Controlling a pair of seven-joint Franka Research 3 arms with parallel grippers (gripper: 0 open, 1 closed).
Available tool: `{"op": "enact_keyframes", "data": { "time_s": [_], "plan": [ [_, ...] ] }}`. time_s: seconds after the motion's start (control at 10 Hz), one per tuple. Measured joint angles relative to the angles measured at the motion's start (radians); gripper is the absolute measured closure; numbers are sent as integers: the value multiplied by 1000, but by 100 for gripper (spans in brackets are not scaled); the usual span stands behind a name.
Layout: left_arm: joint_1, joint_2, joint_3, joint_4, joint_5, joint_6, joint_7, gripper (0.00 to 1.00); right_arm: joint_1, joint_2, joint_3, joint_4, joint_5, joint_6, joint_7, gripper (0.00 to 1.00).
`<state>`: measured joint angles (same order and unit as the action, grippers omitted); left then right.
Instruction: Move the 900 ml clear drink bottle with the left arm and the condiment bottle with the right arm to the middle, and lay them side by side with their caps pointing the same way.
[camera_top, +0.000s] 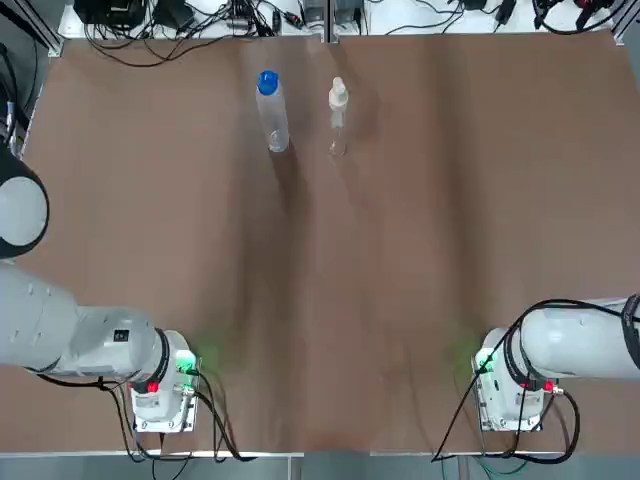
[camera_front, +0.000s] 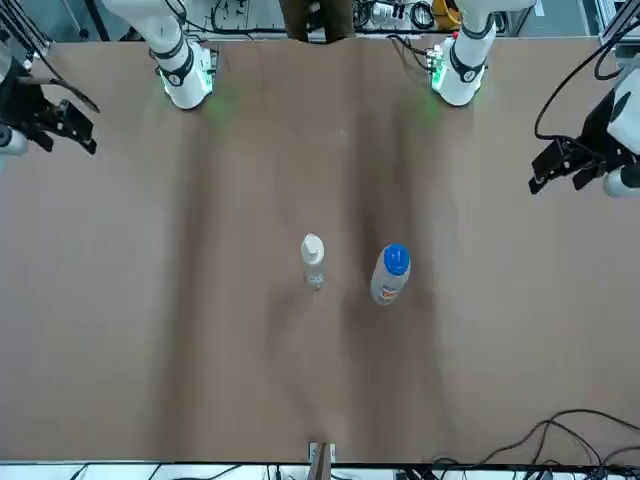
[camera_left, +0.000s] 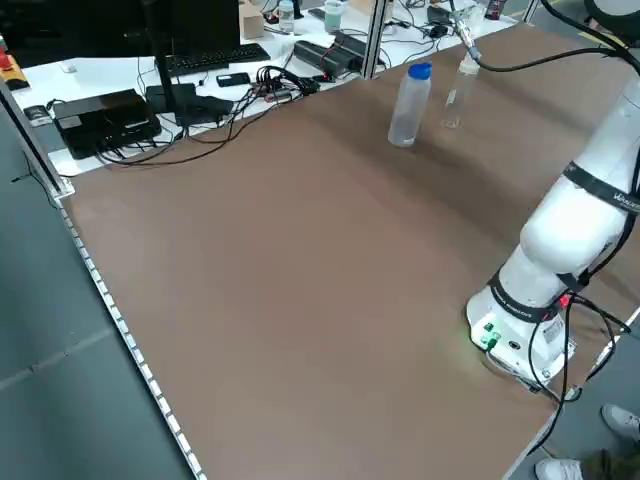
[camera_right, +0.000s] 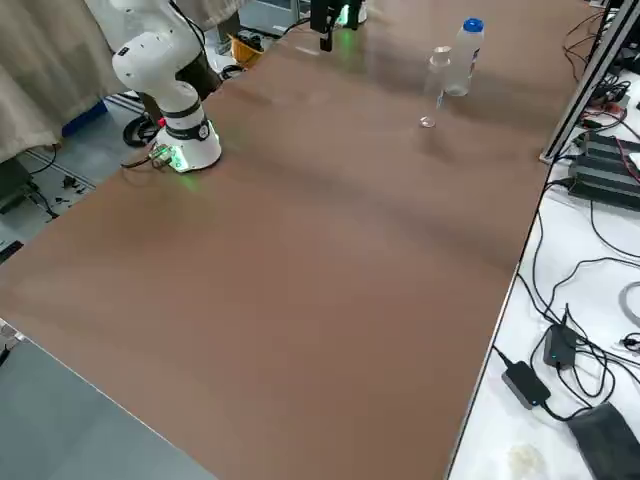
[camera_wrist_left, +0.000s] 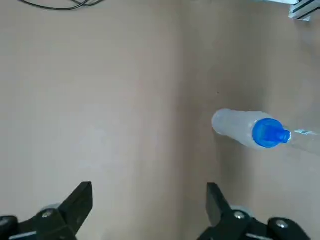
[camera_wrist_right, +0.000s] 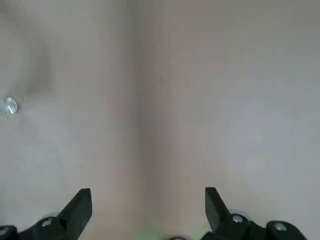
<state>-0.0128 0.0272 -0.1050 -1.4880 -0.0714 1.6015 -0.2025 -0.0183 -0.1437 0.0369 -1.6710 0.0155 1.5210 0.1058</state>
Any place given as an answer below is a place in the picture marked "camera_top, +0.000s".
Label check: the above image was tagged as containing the long black cable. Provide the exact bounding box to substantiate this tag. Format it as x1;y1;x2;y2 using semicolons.
83;19;236;69

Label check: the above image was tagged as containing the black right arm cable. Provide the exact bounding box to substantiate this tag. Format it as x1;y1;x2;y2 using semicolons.
430;298;584;464

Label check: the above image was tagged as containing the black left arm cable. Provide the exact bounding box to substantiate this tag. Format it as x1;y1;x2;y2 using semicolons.
27;369;254;462

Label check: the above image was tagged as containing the cable hub with plugs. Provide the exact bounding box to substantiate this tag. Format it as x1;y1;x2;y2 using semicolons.
225;0;254;32

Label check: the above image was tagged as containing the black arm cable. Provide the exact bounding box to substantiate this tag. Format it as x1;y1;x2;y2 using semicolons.
430;298;584;464
27;369;254;462

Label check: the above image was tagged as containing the aluminium frame post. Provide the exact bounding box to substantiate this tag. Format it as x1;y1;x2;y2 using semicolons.
0;0;66;57
322;0;339;45
610;0;640;47

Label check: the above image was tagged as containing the black flat device box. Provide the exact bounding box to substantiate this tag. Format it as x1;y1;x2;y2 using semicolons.
73;0;152;25

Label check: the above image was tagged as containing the black power supply box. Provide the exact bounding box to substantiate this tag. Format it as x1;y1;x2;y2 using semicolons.
302;0;329;24

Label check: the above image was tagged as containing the black cable with red plugs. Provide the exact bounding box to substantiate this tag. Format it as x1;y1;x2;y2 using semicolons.
530;0;620;36

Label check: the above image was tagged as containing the clear condiment bottle white cap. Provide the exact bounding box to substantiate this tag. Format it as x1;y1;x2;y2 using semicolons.
327;76;349;157

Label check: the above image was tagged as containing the clear drink bottle blue cap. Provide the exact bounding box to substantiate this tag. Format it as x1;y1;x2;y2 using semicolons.
255;69;291;153

